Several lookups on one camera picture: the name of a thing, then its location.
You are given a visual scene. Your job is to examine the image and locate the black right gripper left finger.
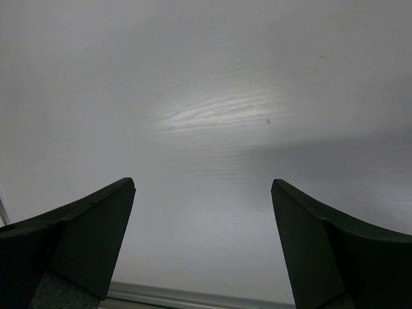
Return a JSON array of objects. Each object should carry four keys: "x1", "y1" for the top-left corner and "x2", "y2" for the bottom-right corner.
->
[{"x1": 1, "y1": 178, "x2": 135, "y2": 308}]

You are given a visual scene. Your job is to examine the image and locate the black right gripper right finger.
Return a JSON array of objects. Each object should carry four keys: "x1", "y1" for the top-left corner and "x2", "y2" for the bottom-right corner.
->
[{"x1": 271, "y1": 179, "x2": 411, "y2": 308}]

